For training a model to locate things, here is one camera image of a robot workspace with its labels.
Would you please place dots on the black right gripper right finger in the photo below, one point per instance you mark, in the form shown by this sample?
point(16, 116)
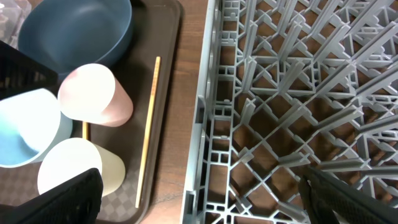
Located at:
point(324, 197)

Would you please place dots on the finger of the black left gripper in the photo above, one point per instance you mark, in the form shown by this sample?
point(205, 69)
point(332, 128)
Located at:
point(20, 74)

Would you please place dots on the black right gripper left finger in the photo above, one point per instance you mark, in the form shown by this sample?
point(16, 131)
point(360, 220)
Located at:
point(77, 200)

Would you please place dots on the pale green cup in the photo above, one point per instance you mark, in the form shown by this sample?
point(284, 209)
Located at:
point(74, 156)

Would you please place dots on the light blue bowl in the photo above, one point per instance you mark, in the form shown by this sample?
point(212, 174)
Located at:
point(31, 125)

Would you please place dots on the pink cup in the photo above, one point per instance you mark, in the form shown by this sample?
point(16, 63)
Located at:
point(91, 93)

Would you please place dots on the grey dishwasher rack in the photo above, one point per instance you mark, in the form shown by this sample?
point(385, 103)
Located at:
point(284, 85)

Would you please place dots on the dark blue plate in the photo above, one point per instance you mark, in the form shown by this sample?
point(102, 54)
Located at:
point(66, 34)

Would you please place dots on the clear plastic bin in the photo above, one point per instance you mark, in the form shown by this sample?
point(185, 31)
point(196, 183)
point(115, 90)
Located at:
point(13, 14)

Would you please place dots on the left wooden chopstick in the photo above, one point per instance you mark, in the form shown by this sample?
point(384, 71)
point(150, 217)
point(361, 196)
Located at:
point(85, 130)

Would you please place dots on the wooden chopstick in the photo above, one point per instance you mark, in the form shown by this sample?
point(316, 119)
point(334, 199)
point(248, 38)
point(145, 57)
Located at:
point(85, 130)
point(147, 130)

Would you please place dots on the right wooden chopstick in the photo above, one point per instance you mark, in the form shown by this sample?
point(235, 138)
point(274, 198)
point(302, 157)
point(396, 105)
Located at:
point(147, 130)

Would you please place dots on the brown serving tray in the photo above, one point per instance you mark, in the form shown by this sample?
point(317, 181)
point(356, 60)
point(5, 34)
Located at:
point(155, 32)

